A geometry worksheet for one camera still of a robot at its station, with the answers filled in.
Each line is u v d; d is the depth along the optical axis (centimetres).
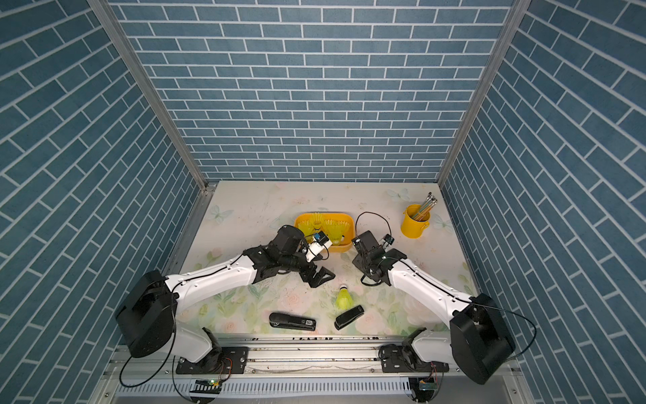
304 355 76
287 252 65
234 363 72
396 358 74
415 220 96
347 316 80
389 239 79
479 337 41
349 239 101
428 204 94
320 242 71
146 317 42
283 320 77
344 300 85
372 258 63
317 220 102
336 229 97
